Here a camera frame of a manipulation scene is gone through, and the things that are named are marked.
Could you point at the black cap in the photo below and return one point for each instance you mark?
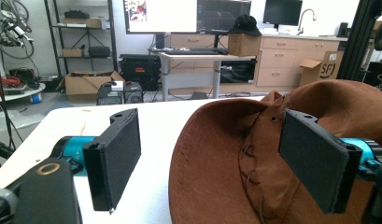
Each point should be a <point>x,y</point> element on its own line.
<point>245,24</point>

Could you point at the small black monitor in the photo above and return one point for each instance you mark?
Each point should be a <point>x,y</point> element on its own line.
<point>282,12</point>

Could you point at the black equipment case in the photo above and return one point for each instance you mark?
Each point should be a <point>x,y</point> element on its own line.
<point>138,71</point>

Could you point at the open cardboard box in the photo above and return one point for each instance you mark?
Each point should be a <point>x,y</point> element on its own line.
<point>86,83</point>

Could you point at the monitor with dark screen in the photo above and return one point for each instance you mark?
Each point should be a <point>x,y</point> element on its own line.
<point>223,15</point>

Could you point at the black metal shelf rack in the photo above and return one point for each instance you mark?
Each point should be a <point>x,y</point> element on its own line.
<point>82,37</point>

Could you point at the black bag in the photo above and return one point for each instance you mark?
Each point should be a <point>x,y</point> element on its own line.
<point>76,14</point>

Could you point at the black speaker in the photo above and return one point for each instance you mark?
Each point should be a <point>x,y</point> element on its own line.
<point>343,29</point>

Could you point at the black stand leg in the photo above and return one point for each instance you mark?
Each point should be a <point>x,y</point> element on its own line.
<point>0,152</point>

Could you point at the large monitor with white screen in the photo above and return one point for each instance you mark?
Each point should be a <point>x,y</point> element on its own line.
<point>163,15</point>

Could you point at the metal faucet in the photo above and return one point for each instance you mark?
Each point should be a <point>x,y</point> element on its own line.
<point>301,21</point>

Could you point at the closed cardboard box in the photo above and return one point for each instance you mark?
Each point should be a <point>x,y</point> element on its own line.
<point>244,45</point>

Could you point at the black keyboard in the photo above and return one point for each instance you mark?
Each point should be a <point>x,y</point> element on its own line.
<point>195,51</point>

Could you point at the black computer tower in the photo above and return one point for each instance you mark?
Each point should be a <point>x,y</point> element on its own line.
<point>108,95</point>
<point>133,92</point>

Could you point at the small white box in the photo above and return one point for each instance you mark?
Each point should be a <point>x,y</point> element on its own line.
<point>117,85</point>

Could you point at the brown wide-brim hat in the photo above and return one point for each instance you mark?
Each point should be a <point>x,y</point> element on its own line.
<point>216,161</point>

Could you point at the round white platform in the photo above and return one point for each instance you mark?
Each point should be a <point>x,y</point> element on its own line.
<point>20,92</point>

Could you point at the black aluminium frame post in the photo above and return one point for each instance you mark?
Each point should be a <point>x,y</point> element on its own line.
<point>356,37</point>

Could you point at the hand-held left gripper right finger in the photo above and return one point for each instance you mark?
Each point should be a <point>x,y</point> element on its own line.
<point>313,158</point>

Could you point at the small cardboard box on shelf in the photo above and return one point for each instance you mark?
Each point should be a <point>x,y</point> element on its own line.
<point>72,52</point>

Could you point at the black pouch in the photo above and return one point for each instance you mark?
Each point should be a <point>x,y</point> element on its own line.
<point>99,51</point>

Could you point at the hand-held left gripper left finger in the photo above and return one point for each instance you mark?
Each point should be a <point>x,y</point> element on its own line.
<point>117,161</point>

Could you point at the black box under desk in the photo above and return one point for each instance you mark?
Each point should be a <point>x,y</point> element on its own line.
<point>238,71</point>

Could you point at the white standing desk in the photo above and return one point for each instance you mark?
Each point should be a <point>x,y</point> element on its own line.
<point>191,57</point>

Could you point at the wooden cabinet with drawers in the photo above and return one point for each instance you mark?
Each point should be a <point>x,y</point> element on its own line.
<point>279,59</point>

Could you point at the printed cardboard box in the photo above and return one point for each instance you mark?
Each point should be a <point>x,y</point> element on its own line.
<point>327,68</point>

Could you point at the flat cardboard box on shelf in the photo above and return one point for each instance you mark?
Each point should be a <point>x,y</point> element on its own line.
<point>84,22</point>

